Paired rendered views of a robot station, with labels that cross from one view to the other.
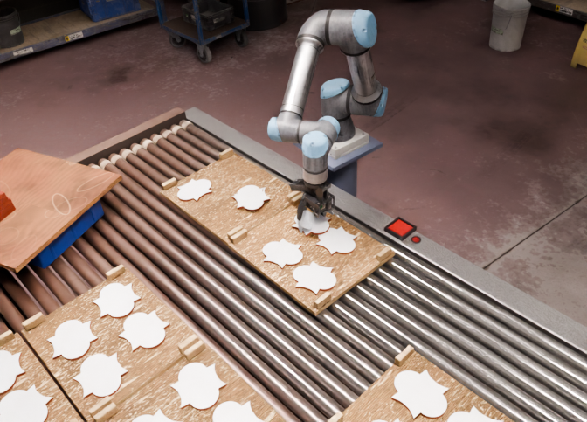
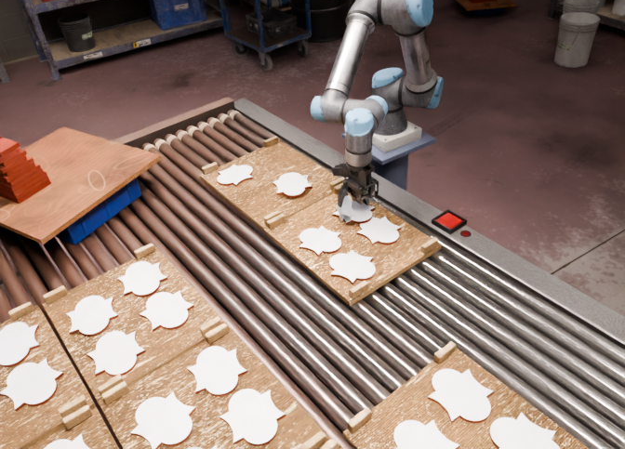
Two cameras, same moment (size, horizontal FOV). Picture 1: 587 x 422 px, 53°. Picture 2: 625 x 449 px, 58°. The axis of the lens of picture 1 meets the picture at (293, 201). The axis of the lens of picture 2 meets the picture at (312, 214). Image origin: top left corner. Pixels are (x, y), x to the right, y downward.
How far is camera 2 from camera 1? 22 cm
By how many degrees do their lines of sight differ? 4
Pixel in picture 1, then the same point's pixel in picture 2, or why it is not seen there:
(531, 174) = (594, 188)
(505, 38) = (571, 54)
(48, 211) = (83, 186)
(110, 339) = (130, 317)
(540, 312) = (603, 316)
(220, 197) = (260, 183)
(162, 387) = (178, 369)
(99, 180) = (137, 159)
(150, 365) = (169, 346)
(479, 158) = (538, 170)
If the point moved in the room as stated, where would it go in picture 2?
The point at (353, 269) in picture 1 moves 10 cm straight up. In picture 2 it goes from (394, 260) to (395, 232)
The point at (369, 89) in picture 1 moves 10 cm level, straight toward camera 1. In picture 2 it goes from (422, 76) to (421, 89)
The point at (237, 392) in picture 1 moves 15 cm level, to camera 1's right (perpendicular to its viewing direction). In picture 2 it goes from (258, 380) to (322, 379)
